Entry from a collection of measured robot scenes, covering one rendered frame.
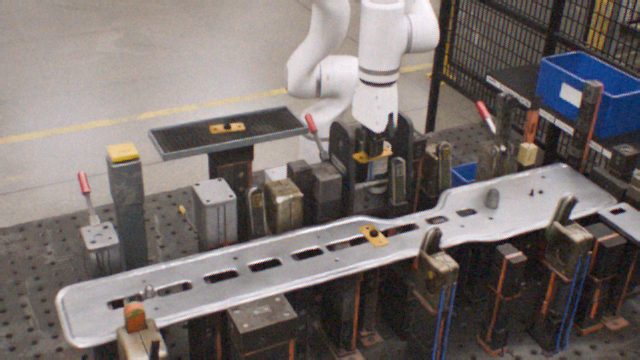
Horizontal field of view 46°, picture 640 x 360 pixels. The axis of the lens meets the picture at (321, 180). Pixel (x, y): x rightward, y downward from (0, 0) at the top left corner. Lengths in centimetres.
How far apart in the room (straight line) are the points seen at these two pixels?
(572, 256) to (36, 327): 131
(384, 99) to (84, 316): 73
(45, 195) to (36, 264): 166
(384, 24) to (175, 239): 108
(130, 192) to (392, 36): 73
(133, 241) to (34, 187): 211
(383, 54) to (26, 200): 267
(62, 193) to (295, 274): 239
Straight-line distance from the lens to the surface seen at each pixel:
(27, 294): 217
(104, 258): 169
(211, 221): 171
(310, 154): 224
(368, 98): 154
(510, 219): 191
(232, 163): 187
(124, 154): 179
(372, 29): 147
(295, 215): 179
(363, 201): 197
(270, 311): 152
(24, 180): 406
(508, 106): 205
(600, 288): 204
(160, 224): 235
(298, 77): 210
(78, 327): 157
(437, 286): 166
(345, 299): 177
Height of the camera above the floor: 203
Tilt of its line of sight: 31 degrees down
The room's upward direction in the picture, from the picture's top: 3 degrees clockwise
